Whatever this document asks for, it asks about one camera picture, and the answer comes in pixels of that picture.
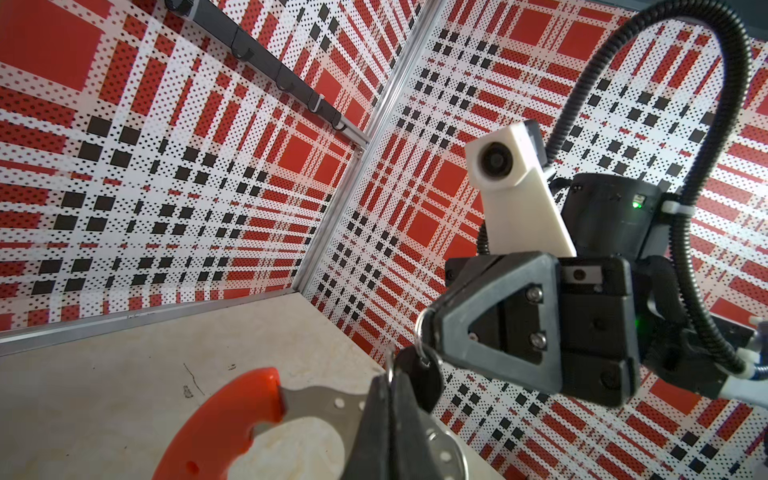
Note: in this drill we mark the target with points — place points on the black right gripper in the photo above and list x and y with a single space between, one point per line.
556 325

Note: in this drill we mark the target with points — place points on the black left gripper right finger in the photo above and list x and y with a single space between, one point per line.
419 448

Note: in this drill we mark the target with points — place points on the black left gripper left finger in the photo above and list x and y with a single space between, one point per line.
370 455

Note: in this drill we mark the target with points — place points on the black key tag with key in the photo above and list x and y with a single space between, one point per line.
422 365

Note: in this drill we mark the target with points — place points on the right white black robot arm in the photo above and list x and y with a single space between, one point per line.
609 216

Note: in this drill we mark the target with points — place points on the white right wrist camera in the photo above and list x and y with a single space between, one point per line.
509 169

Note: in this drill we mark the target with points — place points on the black wall hook rail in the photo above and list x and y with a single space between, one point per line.
247 49

